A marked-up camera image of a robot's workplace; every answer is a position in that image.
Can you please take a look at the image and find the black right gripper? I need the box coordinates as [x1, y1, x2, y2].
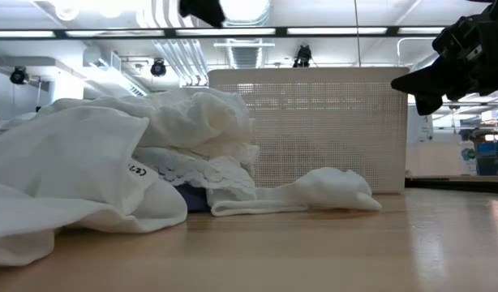
[390, 0, 498, 117]

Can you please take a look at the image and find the white plastic laundry basket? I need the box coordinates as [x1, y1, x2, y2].
[208, 67, 410, 195]

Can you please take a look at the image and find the small white garment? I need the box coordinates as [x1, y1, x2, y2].
[210, 166, 383, 217]

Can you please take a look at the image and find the plain dark navy garment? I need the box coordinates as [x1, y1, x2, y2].
[174, 182, 213, 213]

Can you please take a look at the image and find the white plastic bottle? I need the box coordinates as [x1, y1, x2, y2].
[458, 140, 478, 177]

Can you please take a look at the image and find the blue crate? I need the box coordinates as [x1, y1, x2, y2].
[475, 141, 498, 177]

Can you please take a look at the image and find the black ceiling spotlight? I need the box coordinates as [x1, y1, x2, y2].
[149, 58, 168, 78]
[9, 66, 30, 86]

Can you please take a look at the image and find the white garment with label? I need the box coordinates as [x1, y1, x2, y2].
[0, 105, 189, 268]

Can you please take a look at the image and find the black overhead camera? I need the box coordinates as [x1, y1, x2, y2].
[292, 44, 314, 69]

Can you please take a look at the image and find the ceiling ventilation duct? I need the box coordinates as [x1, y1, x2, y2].
[214, 38, 275, 69]

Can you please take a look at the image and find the black overhead frame beam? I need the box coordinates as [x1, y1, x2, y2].
[0, 26, 449, 40]

